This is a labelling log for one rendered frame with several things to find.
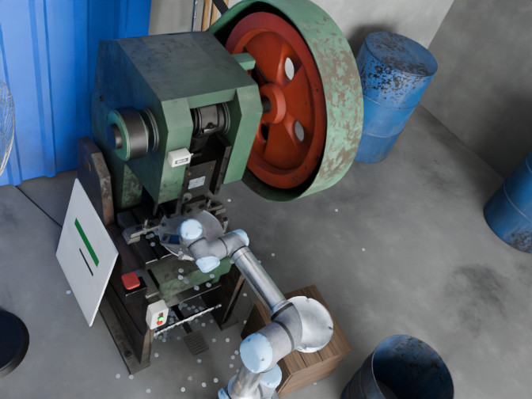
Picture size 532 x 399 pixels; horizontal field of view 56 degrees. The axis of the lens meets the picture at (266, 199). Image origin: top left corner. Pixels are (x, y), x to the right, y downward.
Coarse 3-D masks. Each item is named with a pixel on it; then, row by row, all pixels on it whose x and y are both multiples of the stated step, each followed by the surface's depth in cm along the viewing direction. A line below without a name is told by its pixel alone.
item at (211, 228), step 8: (192, 216) 228; (200, 216) 229; (208, 216) 231; (160, 224) 220; (168, 224) 222; (176, 224) 223; (200, 224) 226; (208, 224) 227; (216, 224) 229; (160, 232) 218; (168, 232) 219; (176, 232) 220; (208, 232) 224; (216, 232) 226; (208, 240) 221; (168, 248) 213; (176, 248) 214
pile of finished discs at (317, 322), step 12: (288, 300) 258; (300, 300) 260; (312, 300) 262; (300, 312) 255; (312, 312) 257; (324, 312) 259; (312, 324) 252; (324, 324) 254; (312, 336) 248; (324, 336) 249; (300, 348) 243; (312, 348) 243
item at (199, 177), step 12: (192, 156) 197; (204, 156) 200; (192, 168) 195; (204, 168) 200; (192, 180) 201; (204, 180) 206; (192, 192) 207; (204, 192) 212; (192, 204) 208; (204, 204) 213
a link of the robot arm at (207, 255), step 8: (200, 240) 178; (216, 240) 182; (192, 248) 178; (200, 248) 177; (208, 248) 178; (216, 248) 179; (224, 248) 181; (192, 256) 180; (200, 256) 176; (208, 256) 176; (216, 256) 178; (224, 256) 183; (200, 264) 177; (208, 264) 176; (216, 264) 178
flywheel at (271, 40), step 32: (256, 32) 203; (288, 32) 183; (256, 64) 210; (288, 96) 199; (320, 96) 179; (288, 128) 205; (320, 128) 184; (256, 160) 226; (288, 160) 211; (320, 160) 190
